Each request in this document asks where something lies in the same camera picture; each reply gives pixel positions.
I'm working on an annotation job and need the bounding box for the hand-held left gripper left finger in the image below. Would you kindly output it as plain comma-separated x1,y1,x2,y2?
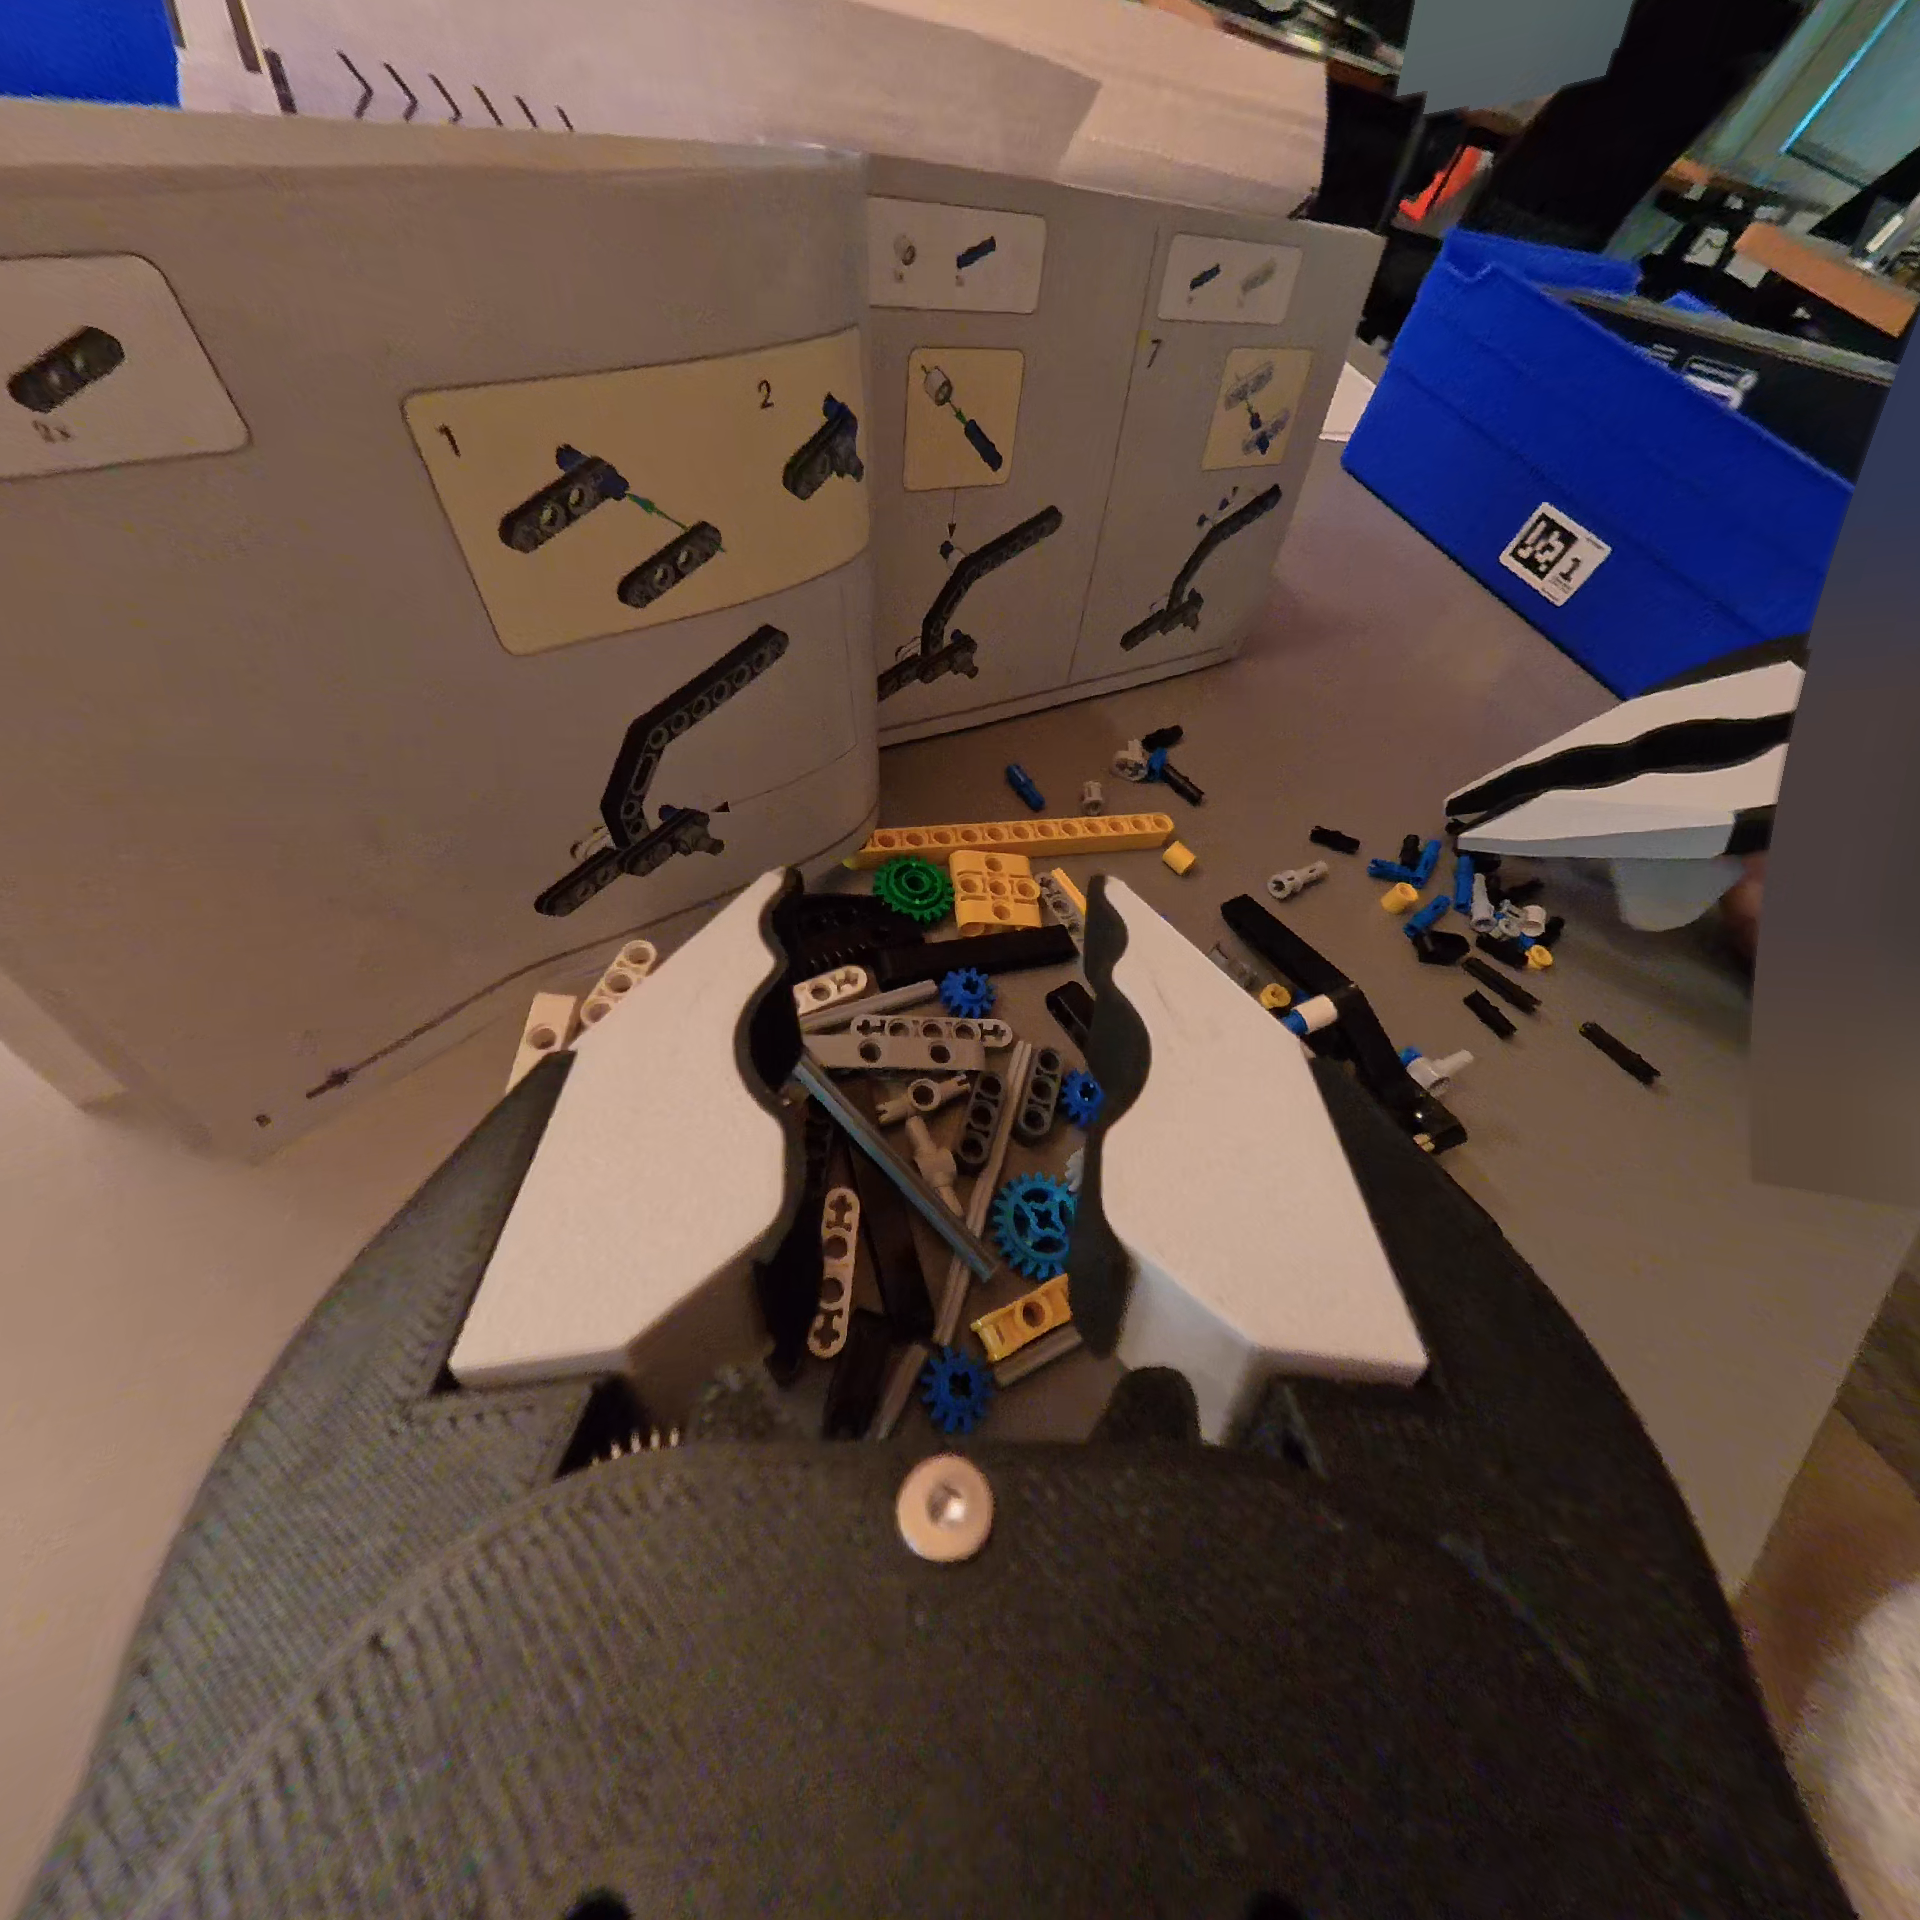
448,867,811,1395

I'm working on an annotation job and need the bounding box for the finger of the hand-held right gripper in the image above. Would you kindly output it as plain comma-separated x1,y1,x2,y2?
1444,642,1806,826
1452,816,1784,936

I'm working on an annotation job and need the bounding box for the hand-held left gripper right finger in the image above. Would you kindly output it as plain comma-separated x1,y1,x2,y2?
1067,874,1432,1445

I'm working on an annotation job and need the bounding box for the short white lego beam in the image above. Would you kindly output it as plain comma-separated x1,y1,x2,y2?
804,1185,865,1361

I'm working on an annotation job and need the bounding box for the pile of mixed lego pieces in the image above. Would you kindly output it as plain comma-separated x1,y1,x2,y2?
743,861,1121,1443

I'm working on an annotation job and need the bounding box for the long white lego beam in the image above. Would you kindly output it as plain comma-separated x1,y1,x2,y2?
507,990,584,1097

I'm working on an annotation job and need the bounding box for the white angled lego beam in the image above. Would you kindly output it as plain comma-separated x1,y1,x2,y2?
577,937,664,1037

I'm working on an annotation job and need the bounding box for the scatter of small lego pins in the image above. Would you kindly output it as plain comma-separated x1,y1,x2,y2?
1267,824,1665,1085

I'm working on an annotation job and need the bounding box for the large blue lego gear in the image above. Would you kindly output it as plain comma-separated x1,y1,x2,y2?
990,1171,1080,1281

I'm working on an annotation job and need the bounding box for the long yellow lego beam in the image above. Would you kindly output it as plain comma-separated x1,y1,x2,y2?
857,809,1178,874

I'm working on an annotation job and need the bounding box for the open lego instruction booklet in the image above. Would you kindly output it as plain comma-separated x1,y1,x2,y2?
0,96,1391,1164

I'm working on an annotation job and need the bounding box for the blue plastic bin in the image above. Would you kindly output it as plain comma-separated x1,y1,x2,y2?
1340,225,1865,702

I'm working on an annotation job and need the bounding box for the black device with white labels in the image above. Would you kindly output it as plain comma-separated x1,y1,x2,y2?
1559,285,1899,485

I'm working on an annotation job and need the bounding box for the wooden desk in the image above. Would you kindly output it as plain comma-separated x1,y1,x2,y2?
1650,157,1920,346

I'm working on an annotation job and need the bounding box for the tan leather seat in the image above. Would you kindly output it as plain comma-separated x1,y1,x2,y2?
1727,1305,1920,1697

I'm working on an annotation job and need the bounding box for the pale fuzzy garment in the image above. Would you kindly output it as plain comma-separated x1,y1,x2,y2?
1785,1582,1920,1920

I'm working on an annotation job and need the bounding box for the blue box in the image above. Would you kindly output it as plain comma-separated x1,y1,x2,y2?
0,0,186,110

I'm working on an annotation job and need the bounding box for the yellow square lego frame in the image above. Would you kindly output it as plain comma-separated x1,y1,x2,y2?
950,849,1046,936

